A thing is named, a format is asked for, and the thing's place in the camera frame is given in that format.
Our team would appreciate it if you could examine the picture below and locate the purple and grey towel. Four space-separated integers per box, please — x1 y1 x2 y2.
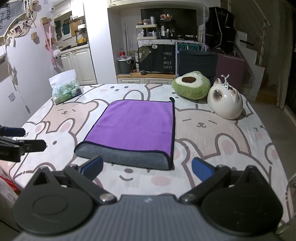
74 97 176 171

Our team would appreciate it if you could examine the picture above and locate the floral tissue pack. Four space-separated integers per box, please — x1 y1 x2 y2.
49 69 82 105

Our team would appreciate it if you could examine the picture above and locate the white ceramic cat figurine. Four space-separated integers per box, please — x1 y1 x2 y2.
207 74 243 120

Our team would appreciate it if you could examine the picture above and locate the white kitchen cabinet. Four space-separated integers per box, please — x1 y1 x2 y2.
61 44 97 85

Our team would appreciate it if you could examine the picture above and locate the green avocado plush pillow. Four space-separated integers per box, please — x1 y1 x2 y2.
171 71 211 100

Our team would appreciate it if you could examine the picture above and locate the maroon panel board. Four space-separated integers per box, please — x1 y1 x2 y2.
214 54 245 91

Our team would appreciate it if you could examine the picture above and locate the dark grey trash bin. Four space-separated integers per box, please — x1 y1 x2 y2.
117 52 134 74

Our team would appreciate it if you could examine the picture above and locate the white wooden drawer bench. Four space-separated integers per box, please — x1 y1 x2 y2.
116 72 175 85

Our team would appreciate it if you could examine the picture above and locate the dark blue chair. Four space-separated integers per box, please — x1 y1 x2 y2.
178 50 218 79

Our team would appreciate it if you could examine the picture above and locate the black have a nice day cloth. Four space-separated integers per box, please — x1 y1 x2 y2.
138 44 176 74

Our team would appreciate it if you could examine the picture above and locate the teal lettered poster sign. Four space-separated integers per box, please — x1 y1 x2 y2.
177 42 201 51

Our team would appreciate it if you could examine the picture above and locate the black hanging jacket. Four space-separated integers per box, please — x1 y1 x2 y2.
205 7 237 55

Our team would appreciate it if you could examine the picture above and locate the white tiered storage shelf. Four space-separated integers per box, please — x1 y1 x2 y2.
136 24 159 40

